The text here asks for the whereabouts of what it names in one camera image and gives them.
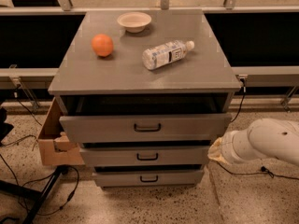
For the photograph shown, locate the grey top drawer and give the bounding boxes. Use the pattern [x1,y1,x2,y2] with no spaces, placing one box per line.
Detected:
[58,94,231,143]

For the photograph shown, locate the grey drawer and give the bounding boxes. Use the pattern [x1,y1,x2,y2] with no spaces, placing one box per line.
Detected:
[80,146,208,166]
[58,94,231,143]
[93,169,204,188]

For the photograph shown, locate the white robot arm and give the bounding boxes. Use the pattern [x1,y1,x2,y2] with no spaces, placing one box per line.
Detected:
[207,119,299,166]

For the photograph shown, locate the grey bottom drawer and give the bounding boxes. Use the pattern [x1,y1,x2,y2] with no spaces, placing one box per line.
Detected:
[93,169,204,188]

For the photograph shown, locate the grey drawer cabinet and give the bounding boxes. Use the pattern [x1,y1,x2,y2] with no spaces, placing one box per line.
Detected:
[48,8,243,189]

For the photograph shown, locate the grey middle drawer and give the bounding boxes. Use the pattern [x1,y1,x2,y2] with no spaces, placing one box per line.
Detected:
[80,146,208,166]

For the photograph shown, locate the clear plastic water bottle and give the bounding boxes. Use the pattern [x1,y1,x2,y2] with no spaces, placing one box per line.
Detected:
[142,40,194,70]

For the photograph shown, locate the white paper bowl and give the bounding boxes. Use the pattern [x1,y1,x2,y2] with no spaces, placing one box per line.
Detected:
[117,12,151,33]

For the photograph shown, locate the orange fruit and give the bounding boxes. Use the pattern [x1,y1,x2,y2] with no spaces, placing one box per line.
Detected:
[92,34,114,57]

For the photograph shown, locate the brown cardboard box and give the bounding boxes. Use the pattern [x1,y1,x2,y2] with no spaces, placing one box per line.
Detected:
[37,100,84,166]

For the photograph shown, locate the black tripod stand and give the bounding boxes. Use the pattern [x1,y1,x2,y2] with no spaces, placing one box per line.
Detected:
[0,165,69,224]

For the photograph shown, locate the black cable right floor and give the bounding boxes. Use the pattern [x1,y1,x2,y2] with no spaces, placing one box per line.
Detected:
[214,161,299,182]

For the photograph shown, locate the black cable floor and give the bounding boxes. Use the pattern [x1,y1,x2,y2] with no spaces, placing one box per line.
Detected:
[0,84,80,217]
[214,161,299,182]

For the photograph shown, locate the black power cable behind cabinet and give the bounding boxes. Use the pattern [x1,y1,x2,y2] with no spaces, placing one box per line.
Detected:
[230,77,247,123]

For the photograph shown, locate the black cable left floor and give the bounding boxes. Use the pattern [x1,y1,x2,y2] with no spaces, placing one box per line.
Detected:
[0,84,80,217]

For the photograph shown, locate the metal railing frame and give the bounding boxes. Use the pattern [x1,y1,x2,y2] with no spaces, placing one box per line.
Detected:
[1,0,298,98]

